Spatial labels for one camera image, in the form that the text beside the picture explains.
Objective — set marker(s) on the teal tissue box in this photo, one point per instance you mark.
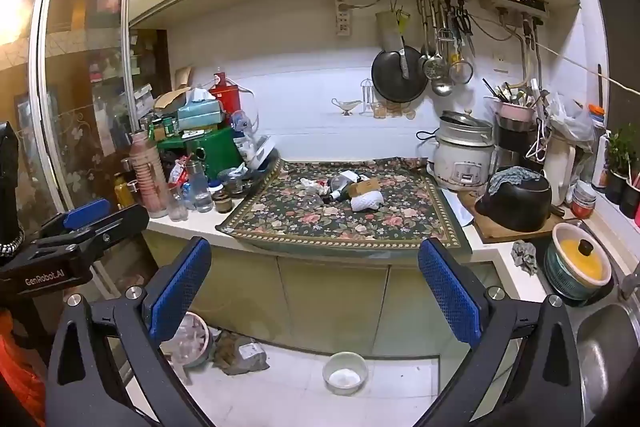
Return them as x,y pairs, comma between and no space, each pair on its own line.
200,114

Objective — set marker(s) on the orange cloth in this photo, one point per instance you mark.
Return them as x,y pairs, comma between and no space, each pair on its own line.
20,367

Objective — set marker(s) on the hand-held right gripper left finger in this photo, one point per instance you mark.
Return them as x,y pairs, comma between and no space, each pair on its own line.
179,292

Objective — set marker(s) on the small cardboard box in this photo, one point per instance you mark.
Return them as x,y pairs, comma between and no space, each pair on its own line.
364,188

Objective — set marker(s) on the grey crumpled bag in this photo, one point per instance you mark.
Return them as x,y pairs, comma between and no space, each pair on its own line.
242,354

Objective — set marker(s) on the grey rag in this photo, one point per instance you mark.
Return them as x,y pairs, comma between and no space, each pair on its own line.
524,257

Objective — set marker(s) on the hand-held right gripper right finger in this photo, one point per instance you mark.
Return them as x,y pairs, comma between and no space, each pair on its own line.
450,297

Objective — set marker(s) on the black hanging wok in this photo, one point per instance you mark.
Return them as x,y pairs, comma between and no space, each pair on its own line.
390,77

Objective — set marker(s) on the white wall water heater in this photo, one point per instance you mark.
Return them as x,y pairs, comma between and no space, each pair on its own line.
512,2

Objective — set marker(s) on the clear plastic bottle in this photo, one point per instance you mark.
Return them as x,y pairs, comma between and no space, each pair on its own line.
201,192

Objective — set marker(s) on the white thermos jug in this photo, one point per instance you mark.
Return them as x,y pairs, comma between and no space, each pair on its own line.
559,167

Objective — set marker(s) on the black kitchen scissors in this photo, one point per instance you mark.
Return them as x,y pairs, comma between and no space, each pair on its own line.
462,19

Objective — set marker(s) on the potted green plant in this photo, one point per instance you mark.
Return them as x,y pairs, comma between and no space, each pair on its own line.
620,152

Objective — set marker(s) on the black kettle pot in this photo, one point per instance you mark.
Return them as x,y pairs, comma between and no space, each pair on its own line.
515,209

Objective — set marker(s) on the green box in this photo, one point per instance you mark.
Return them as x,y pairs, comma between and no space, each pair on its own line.
215,149

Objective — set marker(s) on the pale hanging cutting board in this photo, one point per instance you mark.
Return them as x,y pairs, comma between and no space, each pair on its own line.
387,27

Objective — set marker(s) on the grey knitted cloth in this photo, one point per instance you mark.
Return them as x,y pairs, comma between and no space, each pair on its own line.
515,179

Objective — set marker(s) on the white crumpled cloth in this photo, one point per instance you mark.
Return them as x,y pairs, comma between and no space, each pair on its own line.
367,203

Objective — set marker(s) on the floral cloth mat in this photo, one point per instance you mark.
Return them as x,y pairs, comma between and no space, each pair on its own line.
300,222

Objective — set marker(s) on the pot with yellow lid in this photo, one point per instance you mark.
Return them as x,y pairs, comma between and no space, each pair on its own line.
580,264

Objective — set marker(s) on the white rice cooker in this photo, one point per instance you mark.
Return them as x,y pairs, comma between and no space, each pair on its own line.
462,157

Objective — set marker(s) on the pink utensil holder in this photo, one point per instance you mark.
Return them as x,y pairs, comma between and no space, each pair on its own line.
515,111

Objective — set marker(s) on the sliding glass door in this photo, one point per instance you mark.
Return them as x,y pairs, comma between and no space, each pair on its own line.
75,82

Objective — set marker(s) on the red canister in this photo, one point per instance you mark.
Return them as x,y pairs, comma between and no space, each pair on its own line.
225,99

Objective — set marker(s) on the wooden cutting board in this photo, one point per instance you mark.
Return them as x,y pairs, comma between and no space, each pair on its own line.
500,234

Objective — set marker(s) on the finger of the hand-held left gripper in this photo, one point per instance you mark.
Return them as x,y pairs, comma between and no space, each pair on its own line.
117,224
87,212

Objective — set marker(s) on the dark green glass bottle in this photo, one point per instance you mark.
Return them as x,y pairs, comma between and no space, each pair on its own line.
337,194

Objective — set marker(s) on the pink ribbed bottle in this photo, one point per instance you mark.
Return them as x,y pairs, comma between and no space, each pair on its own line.
150,177

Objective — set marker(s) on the steel ladle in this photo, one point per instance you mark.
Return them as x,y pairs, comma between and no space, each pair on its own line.
442,84

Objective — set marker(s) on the white bowl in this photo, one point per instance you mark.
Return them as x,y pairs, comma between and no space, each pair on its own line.
345,374

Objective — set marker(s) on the steel slotted skimmer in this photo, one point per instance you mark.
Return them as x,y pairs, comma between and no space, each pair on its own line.
432,67

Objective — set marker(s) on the white wall power strip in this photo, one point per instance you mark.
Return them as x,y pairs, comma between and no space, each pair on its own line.
343,14

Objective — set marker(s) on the steel faucet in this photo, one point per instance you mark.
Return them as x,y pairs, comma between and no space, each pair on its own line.
631,282

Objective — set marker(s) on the small dark-lid jar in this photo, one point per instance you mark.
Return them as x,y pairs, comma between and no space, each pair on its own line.
222,203

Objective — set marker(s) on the steel sink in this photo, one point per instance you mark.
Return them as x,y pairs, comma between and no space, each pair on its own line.
607,357

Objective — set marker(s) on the white plastic bag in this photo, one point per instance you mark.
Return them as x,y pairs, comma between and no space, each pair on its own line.
570,117

